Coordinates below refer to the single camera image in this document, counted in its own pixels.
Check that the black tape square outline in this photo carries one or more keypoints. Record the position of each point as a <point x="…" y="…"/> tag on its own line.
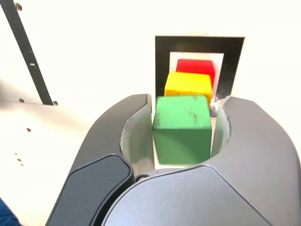
<point x="162" y="61"/>

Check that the green cube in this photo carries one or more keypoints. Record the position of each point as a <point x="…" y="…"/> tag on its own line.
<point x="181" y="134"/>

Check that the red cube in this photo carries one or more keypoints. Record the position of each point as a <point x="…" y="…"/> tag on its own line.
<point x="195" y="66"/>

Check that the yellow cube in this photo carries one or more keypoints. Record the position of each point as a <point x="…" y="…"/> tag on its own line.
<point x="188" y="83"/>

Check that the black tape strip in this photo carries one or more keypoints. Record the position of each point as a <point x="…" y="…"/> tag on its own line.
<point x="26" y="54"/>

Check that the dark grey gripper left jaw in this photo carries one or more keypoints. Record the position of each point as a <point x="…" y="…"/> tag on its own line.
<point x="98" y="146"/>

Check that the blue object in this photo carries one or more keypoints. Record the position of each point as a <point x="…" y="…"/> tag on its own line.
<point x="7" y="214"/>

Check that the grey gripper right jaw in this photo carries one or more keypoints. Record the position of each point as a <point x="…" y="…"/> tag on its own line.
<point x="247" y="176"/>

